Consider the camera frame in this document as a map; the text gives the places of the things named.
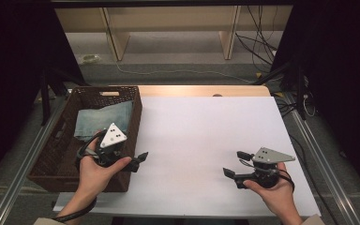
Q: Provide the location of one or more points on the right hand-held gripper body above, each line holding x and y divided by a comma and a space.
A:
267, 157

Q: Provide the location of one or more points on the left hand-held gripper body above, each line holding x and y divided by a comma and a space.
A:
112, 137

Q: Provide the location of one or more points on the light blue jeans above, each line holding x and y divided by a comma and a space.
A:
98, 118

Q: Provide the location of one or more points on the brown woven basket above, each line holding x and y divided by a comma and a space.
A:
53, 162

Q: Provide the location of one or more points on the person's left hand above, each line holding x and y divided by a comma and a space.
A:
95, 178

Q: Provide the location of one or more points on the person's right hand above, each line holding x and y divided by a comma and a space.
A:
278, 197

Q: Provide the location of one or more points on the white table sheet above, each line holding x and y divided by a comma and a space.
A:
193, 137

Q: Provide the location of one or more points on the black tripod stand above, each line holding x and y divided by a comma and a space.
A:
299, 90
45, 97

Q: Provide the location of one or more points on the wooden table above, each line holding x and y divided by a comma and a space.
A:
184, 90

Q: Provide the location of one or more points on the dark curtain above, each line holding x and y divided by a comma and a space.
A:
9, 78
343, 78

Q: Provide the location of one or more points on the light wooden shelf unit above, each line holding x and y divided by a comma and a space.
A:
168, 18

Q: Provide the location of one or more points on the metal floor rail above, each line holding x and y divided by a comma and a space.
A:
325, 168
18, 178

